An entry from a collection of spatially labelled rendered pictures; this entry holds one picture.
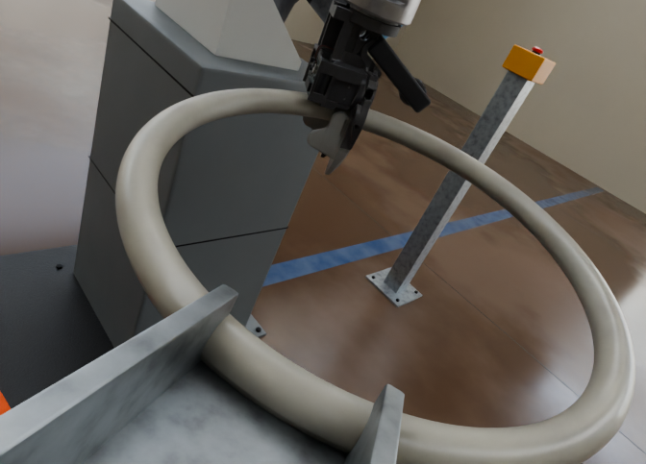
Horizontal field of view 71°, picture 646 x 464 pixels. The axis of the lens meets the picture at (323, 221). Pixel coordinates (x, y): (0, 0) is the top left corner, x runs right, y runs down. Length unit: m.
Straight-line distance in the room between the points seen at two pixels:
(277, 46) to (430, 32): 6.84
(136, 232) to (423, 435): 0.21
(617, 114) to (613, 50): 0.77
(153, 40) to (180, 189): 0.30
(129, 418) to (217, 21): 0.83
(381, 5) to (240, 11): 0.46
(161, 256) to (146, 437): 0.11
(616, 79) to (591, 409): 6.43
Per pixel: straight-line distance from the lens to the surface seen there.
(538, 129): 6.92
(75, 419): 0.18
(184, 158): 0.96
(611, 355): 0.46
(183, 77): 0.93
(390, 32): 0.59
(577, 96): 6.82
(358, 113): 0.59
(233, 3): 0.96
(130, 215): 0.34
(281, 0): 1.07
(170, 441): 0.24
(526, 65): 1.73
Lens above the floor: 1.09
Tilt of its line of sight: 28 degrees down
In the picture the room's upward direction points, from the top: 25 degrees clockwise
